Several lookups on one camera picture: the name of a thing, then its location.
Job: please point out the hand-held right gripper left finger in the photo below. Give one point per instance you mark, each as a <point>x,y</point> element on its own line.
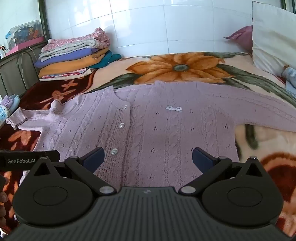
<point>94,158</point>

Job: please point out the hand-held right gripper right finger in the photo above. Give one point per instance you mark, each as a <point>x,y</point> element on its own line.
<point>202,160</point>

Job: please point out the lilac knit cardigan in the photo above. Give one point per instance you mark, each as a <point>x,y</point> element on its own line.
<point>161,129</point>

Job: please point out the stack of folded clothes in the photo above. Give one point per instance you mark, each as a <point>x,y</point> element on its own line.
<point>74,60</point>

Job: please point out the person's left hand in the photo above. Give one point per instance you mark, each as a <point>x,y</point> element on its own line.
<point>2,199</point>

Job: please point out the white power strip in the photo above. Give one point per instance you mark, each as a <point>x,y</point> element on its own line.
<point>3,114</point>

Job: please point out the pale small garments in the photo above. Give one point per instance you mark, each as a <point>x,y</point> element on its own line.
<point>10,100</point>

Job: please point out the metal bed headboard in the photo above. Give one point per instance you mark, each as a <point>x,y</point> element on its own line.
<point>13,69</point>

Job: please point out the floral fleece blanket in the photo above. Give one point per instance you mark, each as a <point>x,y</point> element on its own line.
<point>180,67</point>

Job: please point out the pink flat box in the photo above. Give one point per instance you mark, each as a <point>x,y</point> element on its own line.
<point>25,45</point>

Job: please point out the light blue cloth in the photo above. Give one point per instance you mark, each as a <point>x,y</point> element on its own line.
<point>290,78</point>

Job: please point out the clear plastic storage box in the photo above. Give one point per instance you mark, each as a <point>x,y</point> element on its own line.
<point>25,32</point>

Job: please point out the pink pillow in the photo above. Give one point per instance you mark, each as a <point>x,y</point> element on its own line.
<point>242,37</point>

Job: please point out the white pillow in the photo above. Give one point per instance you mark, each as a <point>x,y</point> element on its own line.
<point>272,37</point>

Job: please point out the dark window frame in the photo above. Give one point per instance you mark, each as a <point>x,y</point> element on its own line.
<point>44,18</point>
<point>290,4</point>

